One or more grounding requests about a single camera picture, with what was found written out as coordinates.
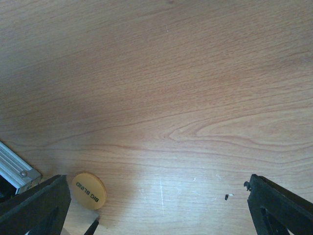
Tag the orange round dealer button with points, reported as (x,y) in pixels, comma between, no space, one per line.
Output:
(89,191)

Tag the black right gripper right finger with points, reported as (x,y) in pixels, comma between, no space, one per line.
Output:
(276,210)

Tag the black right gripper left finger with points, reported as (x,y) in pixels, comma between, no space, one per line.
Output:
(41,210)

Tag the aluminium poker case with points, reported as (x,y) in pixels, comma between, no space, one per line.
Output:
(16,172)

